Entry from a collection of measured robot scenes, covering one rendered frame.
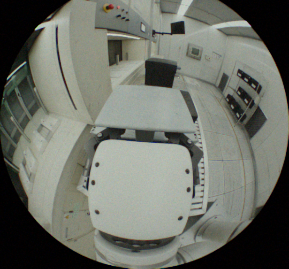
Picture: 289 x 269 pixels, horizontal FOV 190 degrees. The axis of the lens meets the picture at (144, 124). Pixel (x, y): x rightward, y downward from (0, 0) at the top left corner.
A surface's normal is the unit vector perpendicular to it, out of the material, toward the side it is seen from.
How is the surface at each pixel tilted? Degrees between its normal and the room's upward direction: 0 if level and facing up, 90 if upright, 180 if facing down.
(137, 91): 0
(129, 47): 90
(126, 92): 0
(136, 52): 90
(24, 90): 90
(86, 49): 90
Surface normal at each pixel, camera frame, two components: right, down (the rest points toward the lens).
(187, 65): -0.21, 0.73
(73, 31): 0.98, 0.18
